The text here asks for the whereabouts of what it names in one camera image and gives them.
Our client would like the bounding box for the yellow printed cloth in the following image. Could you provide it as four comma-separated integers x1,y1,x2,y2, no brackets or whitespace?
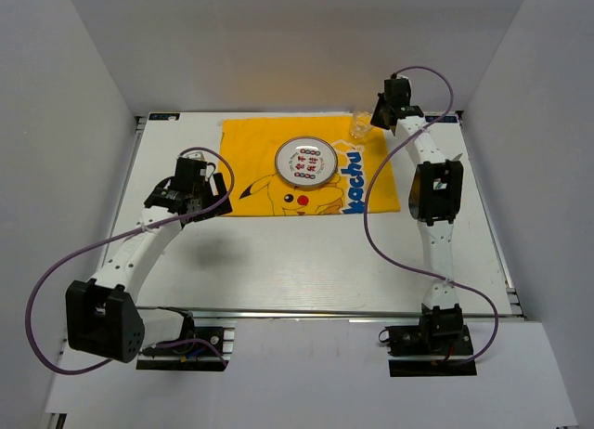
220,115,400,217

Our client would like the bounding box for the white plate with red print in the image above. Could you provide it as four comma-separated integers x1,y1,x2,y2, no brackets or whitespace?
275,136,338,188

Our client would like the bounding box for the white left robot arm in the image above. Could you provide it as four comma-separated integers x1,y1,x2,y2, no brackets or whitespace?
65,169,232,363

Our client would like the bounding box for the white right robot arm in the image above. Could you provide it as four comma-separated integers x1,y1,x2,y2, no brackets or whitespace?
371,73,464,354

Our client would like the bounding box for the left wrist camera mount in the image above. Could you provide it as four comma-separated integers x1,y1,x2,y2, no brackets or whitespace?
169,151,211,197

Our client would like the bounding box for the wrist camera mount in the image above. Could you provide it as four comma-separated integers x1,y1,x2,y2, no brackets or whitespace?
392,73,410,86
169,151,211,197

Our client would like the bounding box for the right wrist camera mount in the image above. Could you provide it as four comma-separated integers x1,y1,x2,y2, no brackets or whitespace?
392,73,410,86

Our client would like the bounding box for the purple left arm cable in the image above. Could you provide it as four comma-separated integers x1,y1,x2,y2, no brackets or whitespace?
24,146,236,375

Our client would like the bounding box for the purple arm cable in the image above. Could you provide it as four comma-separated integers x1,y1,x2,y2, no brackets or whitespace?
362,66,500,367
24,146,236,375

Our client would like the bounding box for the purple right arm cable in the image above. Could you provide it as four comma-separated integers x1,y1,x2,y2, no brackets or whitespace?
362,66,500,367

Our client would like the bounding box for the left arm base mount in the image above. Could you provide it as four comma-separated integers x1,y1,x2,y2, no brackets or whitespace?
136,307,235,372

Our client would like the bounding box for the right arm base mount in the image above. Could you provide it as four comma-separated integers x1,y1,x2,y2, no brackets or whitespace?
378,315,477,378

